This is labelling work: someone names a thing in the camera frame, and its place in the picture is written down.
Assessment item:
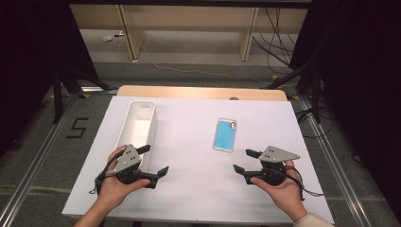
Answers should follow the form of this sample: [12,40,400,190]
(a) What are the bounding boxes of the white board sheet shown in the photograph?
[61,96,335,225]

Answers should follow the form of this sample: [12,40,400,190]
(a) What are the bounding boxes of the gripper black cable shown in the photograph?
[89,153,121,195]
[283,165,325,201]

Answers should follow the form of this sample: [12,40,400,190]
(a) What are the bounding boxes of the white plastic bin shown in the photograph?
[113,99,158,174]

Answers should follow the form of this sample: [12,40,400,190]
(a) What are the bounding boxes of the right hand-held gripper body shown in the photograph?
[258,145,301,186]

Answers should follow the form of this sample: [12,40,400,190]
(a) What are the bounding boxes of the metal floor rail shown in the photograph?
[0,94,79,227]
[297,94,375,227]

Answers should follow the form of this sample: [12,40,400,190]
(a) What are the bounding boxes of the light wooden table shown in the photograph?
[116,84,288,102]

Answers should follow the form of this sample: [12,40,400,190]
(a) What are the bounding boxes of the black floor cables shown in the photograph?
[295,106,336,140]

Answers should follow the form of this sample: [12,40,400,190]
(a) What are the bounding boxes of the black metal stand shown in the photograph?
[268,58,323,125]
[51,62,119,125]

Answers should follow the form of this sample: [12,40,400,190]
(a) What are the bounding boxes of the black curtain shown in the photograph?
[0,0,99,157]
[288,0,401,223]

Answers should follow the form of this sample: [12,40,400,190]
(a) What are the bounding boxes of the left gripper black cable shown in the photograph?
[89,153,121,195]

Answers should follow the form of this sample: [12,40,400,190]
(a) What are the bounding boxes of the person's right hand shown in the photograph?
[250,160,308,222]

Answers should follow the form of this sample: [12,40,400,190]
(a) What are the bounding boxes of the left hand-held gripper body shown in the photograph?
[105,144,149,185]

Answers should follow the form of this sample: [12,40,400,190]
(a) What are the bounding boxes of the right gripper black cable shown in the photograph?
[283,165,325,201]

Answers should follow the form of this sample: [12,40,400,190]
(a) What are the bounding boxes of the white floor cable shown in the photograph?
[131,41,297,87]

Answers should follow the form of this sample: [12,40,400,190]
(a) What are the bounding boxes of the hanging black cables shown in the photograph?
[252,8,296,68]

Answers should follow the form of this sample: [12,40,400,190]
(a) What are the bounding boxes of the person's left hand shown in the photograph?
[96,145,151,211]

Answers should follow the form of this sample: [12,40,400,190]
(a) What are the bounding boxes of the long wooden desk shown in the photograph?
[69,4,308,62]

